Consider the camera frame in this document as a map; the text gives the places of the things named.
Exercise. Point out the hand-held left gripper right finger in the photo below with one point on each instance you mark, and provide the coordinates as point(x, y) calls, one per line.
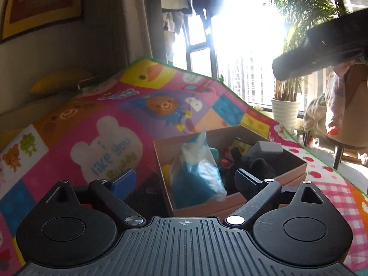
point(248, 182)

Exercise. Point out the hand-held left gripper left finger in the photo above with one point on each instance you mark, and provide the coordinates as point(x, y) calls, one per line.
point(125, 182)

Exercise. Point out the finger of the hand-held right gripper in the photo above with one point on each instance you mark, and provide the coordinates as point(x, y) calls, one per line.
point(296, 63)

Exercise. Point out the black cat plush toy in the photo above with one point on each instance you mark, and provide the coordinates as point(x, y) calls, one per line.
point(258, 164)

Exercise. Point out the yellow toy corn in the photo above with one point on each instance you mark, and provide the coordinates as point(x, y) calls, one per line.
point(241, 146)

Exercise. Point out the small white box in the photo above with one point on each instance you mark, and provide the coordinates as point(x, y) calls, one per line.
point(266, 148)

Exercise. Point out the pink cardboard box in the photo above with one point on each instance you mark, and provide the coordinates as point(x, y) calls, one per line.
point(201, 207)

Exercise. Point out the blue white tissue packet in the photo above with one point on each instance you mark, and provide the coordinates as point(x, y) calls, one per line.
point(195, 172)

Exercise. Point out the green palm plant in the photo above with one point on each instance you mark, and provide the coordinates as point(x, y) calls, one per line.
point(302, 11)

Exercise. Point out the beige garment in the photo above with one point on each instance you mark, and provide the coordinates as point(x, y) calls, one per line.
point(314, 113)

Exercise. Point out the white ribbed plant pot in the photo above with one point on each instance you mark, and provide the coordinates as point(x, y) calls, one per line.
point(286, 116)

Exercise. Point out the pink white garment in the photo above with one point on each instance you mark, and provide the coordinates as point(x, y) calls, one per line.
point(336, 106)

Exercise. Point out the brown chair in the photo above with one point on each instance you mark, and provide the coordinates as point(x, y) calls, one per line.
point(356, 106)

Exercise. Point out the colourful printed play mat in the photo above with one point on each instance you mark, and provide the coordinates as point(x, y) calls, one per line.
point(86, 120)

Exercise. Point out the yellow pillow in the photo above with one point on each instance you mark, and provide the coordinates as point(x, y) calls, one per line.
point(60, 82)

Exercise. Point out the grey curtain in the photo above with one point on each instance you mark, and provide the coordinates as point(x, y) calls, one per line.
point(138, 20)

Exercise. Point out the black window frame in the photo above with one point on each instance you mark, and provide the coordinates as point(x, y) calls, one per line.
point(214, 51)

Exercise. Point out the framed wall picture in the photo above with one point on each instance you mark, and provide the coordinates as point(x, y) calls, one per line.
point(40, 3)

